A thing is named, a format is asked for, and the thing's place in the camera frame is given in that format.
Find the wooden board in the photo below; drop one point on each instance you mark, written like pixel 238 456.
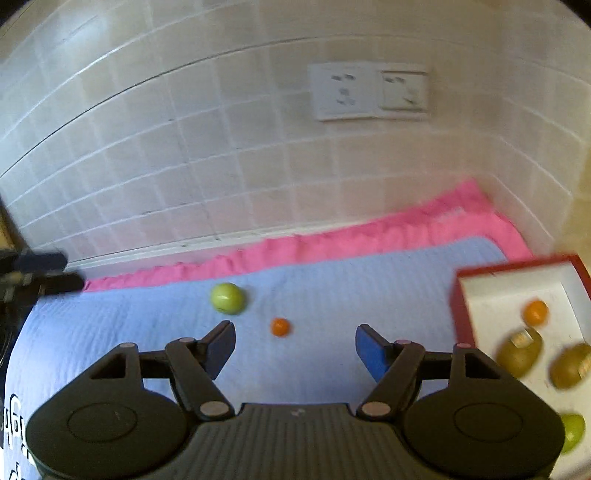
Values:
pixel 5 228

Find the white wall socket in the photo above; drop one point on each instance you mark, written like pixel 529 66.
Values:
pixel 404 90
pixel 344 90

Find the blue quilted blanket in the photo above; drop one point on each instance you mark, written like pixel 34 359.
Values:
pixel 323 300

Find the small orange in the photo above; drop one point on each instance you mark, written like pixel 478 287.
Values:
pixel 280 326

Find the green apple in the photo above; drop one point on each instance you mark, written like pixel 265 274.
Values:
pixel 227 297
pixel 574 431

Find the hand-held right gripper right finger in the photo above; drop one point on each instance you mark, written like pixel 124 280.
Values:
pixel 371 355

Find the pink blanket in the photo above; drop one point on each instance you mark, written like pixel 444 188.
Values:
pixel 369 235

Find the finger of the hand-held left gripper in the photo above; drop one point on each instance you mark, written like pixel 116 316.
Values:
pixel 41 261
pixel 60 282

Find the red box with white inside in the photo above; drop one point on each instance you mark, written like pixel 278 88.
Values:
pixel 508 295

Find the brown kiwi with sticker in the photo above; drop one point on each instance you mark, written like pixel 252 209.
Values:
pixel 572 367
pixel 519 353

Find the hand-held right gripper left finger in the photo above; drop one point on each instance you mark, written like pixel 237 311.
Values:
pixel 220 346

